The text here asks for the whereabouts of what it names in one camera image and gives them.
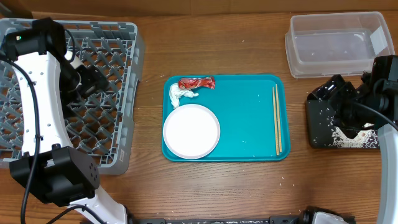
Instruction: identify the white paper cup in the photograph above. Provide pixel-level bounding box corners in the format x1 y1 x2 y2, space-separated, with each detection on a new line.
65 51 83 69

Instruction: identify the white tissue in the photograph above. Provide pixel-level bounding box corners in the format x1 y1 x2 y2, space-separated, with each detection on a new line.
169 83 199 109

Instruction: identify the large white plate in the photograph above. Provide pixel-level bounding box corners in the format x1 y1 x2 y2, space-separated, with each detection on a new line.
162 104 221 160

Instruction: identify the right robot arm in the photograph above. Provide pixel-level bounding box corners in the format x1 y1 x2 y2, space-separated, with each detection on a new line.
305 55 397 223

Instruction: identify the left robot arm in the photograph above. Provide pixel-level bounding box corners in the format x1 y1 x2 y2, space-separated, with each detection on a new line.
1 18 134 223

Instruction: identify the pile of white rice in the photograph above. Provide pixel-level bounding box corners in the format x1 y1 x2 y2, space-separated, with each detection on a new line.
328 123 379 149

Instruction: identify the black plastic tray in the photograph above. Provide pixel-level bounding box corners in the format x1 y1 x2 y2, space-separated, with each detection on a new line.
305 91 382 149

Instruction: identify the clear plastic container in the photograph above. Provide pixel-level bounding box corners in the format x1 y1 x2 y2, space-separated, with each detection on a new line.
285 12 395 78

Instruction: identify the right wooden chopstick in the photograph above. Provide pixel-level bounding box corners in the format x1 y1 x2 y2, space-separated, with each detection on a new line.
275 84 282 155

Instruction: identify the wooden chopstick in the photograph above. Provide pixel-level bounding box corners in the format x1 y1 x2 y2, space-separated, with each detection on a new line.
275 84 282 155
272 87 279 156

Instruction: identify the left wooden chopstick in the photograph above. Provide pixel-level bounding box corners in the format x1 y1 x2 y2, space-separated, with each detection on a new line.
272 87 279 156

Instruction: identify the red snack wrapper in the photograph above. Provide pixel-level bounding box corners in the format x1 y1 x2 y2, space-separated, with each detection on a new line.
178 77 216 90

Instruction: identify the teal plastic tray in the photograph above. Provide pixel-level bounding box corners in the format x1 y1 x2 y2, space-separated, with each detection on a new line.
180 74 291 162

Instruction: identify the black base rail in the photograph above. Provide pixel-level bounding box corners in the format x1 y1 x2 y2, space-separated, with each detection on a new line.
132 214 302 224

